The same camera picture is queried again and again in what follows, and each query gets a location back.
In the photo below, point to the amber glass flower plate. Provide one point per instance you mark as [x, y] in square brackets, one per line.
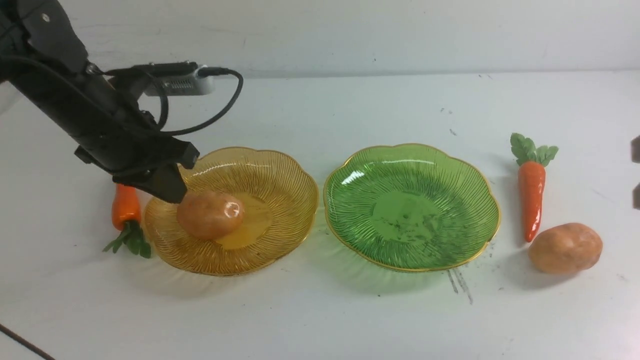
[280, 199]

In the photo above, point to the green glass flower plate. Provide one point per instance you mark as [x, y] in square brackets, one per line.
[411, 208]

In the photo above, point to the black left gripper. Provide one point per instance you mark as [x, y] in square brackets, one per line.
[112, 132]

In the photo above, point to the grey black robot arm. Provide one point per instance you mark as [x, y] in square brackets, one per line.
[44, 59]

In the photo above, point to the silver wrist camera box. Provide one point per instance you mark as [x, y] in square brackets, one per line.
[177, 79]

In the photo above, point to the toy potato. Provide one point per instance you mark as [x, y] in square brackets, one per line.
[565, 249]
[210, 215]

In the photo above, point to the orange toy carrot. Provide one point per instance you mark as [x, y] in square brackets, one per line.
[126, 217]
[532, 161]

